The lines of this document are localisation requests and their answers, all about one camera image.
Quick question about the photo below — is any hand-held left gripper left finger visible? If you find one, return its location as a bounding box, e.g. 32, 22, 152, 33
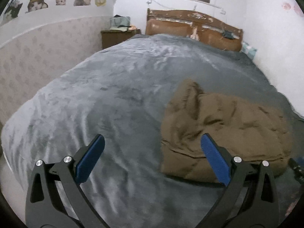
25, 134, 105, 228

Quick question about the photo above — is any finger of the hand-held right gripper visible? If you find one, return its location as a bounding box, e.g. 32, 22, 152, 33
288, 158, 304, 183

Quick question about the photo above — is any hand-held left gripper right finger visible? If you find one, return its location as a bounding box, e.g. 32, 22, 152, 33
197, 133, 280, 228

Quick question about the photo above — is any brown puffer jacket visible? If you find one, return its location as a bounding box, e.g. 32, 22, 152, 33
160, 79, 293, 184

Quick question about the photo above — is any grey plush blanket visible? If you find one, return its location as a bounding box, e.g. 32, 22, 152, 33
1, 34, 304, 228

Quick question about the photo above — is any white bed base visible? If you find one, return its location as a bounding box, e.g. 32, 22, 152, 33
0, 163, 27, 220

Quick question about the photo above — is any checkered pillow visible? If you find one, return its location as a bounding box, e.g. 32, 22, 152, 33
241, 41, 258, 60

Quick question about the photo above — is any wooden nightstand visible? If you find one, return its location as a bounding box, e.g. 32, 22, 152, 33
101, 28, 142, 50

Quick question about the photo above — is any pale green paper bag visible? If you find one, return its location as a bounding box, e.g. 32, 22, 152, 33
110, 16, 131, 28

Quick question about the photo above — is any wooden headboard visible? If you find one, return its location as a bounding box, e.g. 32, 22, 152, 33
145, 8, 244, 52

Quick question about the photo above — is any black white cat wall sticker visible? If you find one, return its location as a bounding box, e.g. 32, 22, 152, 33
3, 0, 23, 22

